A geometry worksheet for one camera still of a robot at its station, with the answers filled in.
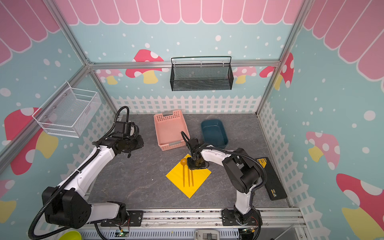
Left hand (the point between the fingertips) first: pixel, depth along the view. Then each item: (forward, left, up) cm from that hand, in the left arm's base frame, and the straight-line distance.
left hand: (142, 144), depth 84 cm
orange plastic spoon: (-2, -22, -16) cm, 27 cm away
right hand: (-6, -27, -15) cm, 31 cm away
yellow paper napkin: (-11, -18, -17) cm, 27 cm away
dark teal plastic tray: (+23, -43, -18) cm, 52 cm away
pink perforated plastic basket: (+24, -11, -17) cm, 31 cm away
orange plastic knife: (-12, -28, -16) cm, 35 cm away
